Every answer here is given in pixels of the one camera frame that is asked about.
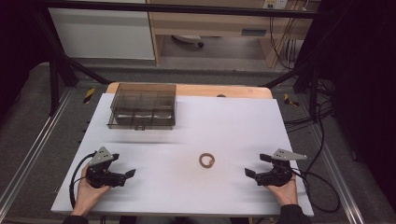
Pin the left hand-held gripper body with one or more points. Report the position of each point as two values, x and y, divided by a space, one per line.
99 174

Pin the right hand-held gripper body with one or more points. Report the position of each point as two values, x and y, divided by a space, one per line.
277 174

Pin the clear brown compartment box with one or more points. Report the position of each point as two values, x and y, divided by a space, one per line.
143 105

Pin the person's right hand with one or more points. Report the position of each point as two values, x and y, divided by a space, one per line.
285 193

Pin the person's left hand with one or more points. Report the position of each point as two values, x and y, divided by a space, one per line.
87 194

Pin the white board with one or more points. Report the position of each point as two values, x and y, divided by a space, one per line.
186 193

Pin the yellow black floor tape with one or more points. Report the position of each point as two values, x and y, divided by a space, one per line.
89 95
290 100

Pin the wooden table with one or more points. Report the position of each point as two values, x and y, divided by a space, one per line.
218 91

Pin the white cabinet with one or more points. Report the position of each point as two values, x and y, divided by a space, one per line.
99 34

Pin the black curtain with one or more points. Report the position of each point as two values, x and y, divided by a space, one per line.
18 46
367 77

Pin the office chair base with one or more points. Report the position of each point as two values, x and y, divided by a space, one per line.
188 39

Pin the light wooden desk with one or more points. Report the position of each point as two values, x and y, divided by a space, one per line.
218 23

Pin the aluminium floor rail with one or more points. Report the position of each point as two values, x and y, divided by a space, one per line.
31 149
342 186

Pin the white wall socket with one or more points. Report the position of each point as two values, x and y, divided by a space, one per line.
274 3

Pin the black metal frame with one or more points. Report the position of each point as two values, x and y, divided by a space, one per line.
186 8

